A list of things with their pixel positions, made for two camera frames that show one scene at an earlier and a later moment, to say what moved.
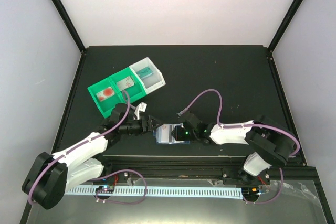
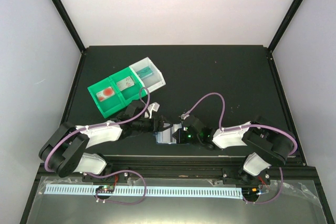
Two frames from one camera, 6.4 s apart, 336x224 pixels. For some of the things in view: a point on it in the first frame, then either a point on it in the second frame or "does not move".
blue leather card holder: x=164 y=135 does not move
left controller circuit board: x=105 y=189 does not move
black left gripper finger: x=154 y=123 to x=163 y=125
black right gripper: x=177 y=135 does not move
